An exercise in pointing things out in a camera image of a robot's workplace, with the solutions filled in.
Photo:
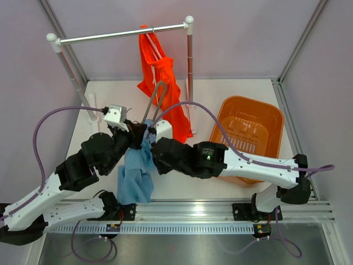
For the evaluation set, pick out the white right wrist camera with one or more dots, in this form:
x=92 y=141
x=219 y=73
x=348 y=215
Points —
x=162 y=129

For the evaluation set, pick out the white metal clothes rack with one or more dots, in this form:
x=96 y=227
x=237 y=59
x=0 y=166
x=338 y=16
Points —
x=99 y=91

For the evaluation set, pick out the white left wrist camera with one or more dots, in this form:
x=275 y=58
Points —
x=116 y=117

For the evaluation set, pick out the aluminium frame post right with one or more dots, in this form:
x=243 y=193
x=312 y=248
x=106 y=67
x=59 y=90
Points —
x=319 y=9

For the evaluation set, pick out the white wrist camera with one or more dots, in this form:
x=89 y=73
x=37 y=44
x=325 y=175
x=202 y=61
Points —
x=162 y=129
x=116 y=117

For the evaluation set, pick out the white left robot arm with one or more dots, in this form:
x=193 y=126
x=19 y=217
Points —
x=97 y=157

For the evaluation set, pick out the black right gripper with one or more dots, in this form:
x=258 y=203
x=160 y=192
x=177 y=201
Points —
x=161 y=169

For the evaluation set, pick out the light blue shorts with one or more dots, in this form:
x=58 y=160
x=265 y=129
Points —
x=134 y=181

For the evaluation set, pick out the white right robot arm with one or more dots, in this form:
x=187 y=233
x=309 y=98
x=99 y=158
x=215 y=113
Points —
x=288 y=184

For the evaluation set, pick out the pink clothes hanger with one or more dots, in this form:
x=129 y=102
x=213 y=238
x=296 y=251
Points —
x=156 y=54

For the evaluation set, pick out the white slotted cable duct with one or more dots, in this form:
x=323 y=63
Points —
x=157 y=229

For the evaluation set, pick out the orange plastic basket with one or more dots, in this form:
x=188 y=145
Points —
x=252 y=126

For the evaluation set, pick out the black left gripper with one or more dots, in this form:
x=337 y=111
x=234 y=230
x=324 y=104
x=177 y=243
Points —
x=135 y=134

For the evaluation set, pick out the aluminium mounting rail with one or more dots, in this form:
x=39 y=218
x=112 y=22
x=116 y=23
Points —
x=184 y=211

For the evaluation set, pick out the orange shorts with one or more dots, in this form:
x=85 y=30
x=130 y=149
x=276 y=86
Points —
x=169 y=97

